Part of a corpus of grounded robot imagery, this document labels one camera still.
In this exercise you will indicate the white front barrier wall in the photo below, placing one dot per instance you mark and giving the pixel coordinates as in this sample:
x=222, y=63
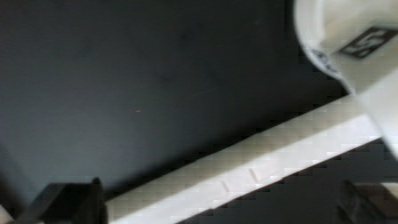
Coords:
x=247, y=166

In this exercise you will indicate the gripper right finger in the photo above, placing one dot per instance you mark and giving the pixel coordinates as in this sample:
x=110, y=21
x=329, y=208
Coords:
x=366, y=203

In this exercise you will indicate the white stool leg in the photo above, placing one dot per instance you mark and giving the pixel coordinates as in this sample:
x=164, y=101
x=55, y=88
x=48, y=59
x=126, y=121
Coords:
x=361, y=41

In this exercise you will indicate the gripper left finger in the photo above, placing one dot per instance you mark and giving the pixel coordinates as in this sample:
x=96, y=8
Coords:
x=68, y=204

